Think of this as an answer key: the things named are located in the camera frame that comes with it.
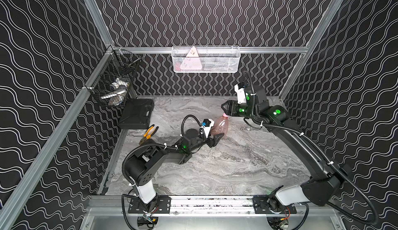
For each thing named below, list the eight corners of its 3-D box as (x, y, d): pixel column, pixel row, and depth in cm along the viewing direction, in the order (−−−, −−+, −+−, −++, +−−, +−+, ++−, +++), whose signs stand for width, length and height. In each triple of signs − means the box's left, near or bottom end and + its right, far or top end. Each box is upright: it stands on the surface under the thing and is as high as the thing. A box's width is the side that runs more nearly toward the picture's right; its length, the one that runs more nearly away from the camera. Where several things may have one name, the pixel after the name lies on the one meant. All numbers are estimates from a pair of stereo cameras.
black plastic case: (119, 129, 104) (116, 124, 99) (129, 103, 118) (127, 98, 114) (147, 129, 104) (145, 124, 99) (154, 103, 118) (152, 98, 114)
